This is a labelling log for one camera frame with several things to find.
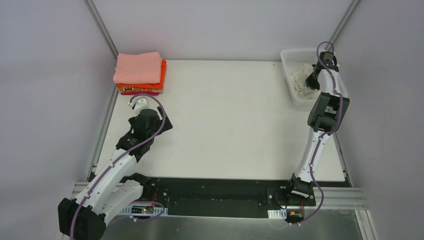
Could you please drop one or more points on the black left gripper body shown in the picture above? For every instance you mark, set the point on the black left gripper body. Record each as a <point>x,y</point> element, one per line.
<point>162,125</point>

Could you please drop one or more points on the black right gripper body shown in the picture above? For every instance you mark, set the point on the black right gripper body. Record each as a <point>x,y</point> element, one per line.
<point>315,77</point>

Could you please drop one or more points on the cream white t shirt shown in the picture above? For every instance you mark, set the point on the cream white t shirt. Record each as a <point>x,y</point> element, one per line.
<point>298,78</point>

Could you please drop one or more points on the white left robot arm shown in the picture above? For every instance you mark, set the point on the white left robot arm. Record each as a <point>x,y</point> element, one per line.
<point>86,216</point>

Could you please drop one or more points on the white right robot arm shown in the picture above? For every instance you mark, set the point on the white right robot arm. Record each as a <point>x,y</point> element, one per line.
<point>324,119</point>

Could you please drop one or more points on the white plastic basket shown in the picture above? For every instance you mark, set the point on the white plastic basket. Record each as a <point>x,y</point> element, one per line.
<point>295,58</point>

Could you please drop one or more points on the magenta folded t shirt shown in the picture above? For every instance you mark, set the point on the magenta folded t shirt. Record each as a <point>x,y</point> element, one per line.
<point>137,93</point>

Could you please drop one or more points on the brown patterned folded t shirt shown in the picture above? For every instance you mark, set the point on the brown patterned folded t shirt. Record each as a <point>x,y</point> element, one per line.
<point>123,89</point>

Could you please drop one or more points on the pink folded t shirt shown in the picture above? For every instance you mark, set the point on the pink folded t shirt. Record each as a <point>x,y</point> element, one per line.
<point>142,68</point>

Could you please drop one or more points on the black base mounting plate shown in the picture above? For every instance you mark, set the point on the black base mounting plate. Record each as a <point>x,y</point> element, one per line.
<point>227,198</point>

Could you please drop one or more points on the left white cable duct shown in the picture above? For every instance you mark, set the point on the left white cable duct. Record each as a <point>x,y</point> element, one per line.
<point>143,211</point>

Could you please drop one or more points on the white cable duct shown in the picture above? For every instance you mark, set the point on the white cable duct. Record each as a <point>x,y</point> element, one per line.
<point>277,214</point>
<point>143,211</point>

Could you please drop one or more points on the aluminium frame rail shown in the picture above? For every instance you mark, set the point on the aluminium frame rail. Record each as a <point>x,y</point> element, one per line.
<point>335,198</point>

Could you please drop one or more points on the right white cable duct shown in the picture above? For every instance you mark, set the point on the right white cable duct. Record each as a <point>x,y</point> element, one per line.
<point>277,214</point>

